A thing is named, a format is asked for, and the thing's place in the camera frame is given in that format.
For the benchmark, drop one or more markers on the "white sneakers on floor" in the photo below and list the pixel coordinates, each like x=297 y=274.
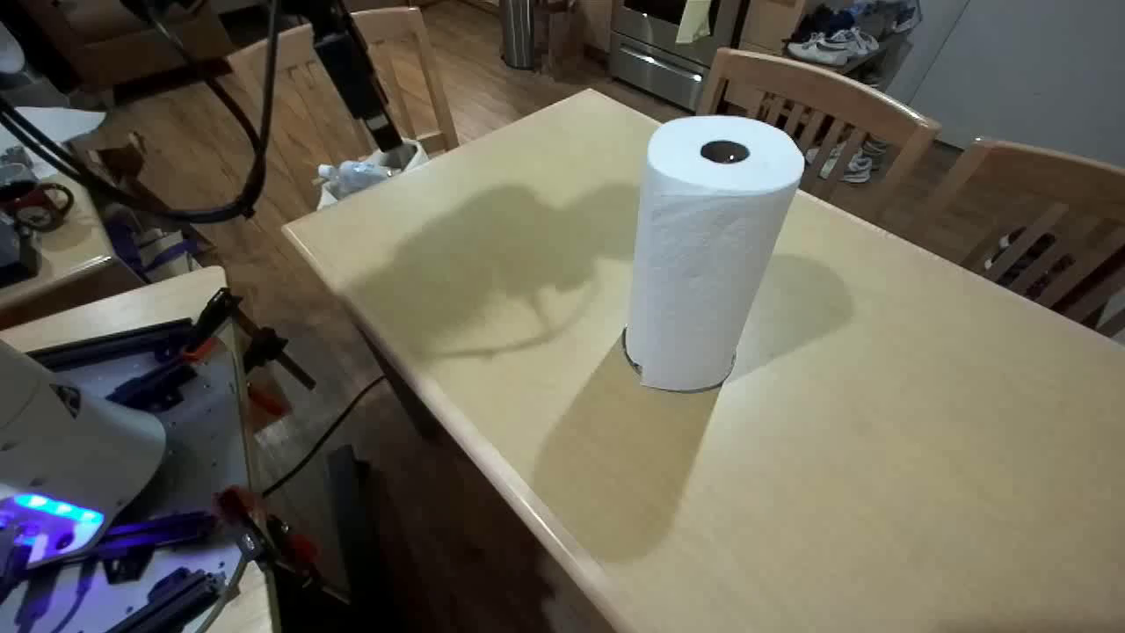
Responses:
x=836 y=49

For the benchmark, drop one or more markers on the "wooden chair far middle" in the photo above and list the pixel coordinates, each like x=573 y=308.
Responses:
x=858 y=143

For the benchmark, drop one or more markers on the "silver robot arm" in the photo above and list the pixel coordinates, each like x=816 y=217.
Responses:
x=351 y=68

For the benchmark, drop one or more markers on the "metal trash can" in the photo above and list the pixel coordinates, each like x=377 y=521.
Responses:
x=522 y=33

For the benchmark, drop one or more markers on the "orange black clamp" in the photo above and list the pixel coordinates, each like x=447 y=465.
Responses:
x=255 y=342

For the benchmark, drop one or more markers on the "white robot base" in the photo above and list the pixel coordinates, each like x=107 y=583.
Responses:
x=73 y=461

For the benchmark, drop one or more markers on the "wooden chair behind table left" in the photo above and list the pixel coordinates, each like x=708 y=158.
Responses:
x=303 y=112

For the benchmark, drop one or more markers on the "side wooden desk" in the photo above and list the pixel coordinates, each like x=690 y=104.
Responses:
x=79 y=258

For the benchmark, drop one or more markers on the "white paper towel roll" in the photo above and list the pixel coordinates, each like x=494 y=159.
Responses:
x=712 y=204

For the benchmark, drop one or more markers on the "wooden chair far right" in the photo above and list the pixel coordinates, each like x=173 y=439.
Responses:
x=1049 y=228

